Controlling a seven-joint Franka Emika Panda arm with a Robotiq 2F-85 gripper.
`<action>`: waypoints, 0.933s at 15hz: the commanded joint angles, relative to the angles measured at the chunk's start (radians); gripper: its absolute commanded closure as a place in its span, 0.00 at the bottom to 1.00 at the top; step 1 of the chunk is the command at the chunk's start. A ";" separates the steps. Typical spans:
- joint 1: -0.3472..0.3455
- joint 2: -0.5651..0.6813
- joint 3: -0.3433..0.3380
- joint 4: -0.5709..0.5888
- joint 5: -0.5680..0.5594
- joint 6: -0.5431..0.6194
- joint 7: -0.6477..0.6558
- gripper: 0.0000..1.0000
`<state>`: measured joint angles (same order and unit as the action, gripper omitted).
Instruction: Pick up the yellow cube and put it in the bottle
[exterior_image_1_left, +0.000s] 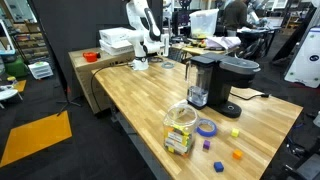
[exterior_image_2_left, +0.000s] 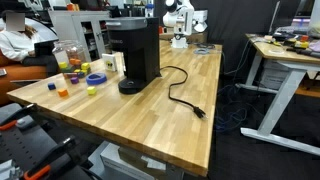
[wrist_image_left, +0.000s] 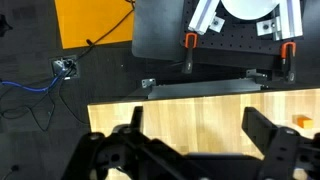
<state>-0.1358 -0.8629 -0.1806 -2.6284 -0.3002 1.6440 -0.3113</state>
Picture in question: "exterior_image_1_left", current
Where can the yellow cube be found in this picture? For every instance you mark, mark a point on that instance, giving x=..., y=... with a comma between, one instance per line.
x=235, y=132

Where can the idle white robot arm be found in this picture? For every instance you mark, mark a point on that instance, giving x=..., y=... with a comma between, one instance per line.
x=143, y=36

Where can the purple cube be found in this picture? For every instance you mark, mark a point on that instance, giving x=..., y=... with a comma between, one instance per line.
x=206, y=144

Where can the blue cube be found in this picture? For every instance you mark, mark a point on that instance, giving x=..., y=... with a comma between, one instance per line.
x=218, y=166

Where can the orange cube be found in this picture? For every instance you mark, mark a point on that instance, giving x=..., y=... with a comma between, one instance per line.
x=237, y=154

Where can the grey tape roll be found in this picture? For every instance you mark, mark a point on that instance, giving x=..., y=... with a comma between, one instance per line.
x=162, y=65

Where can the clear plastic jar with blocks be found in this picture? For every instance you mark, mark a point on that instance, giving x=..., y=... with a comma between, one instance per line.
x=180, y=140

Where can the cluttered wooden desk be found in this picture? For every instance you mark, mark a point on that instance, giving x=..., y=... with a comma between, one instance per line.
x=200, y=51

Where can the blue tape roll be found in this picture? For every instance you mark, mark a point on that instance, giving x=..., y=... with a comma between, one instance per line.
x=199, y=130

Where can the black Keurig coffee maker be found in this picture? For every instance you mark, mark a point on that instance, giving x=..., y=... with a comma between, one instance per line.
x=230, y=76

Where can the red plastic object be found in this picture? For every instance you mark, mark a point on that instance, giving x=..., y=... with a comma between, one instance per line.
x=90, y=56

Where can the large brown cardboard box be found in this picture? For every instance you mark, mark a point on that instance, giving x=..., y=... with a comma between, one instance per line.
x=83, y=76

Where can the white crumpled cloth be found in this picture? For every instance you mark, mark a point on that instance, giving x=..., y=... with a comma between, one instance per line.
x=223, y=42

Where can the clear plastic storage bin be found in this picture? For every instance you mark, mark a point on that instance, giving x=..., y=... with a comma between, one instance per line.
x=203, y=23

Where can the black tripod stand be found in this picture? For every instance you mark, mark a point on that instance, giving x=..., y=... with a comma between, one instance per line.
x=68, y=101

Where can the black office chair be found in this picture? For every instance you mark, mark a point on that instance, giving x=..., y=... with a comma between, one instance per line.
x=253, y=50

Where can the black partition panel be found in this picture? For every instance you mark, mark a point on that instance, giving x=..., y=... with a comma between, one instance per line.
x=83, y=23

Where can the standing person dark shirt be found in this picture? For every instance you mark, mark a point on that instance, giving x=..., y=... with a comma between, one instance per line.
x=235, y=15

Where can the white drawer organizer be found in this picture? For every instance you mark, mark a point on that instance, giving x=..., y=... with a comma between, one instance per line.
x=40, y=70

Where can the large orange floor mat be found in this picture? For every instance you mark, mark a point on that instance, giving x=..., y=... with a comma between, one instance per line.
x=36, y=136

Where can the storage shelf with boxes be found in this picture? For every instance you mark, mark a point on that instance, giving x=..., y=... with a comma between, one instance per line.
x=31, y=43

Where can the small orange floor mat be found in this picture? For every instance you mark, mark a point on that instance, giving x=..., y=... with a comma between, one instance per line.
x=20, y=86

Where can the white sign board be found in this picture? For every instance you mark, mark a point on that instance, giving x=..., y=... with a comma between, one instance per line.
x=303, y=66

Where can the green bin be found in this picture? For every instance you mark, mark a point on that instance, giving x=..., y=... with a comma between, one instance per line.
x=15, y=68

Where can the small white round table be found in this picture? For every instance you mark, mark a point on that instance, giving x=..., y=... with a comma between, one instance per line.
x=6, y=94

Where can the white framed board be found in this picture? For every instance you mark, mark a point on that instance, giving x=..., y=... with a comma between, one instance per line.
x=6, y=36

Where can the dark grey equipment case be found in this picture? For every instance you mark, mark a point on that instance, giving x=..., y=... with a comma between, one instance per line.
x=308, y=170

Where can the grey table frame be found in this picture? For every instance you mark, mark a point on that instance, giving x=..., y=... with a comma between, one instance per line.
x=140, y=146

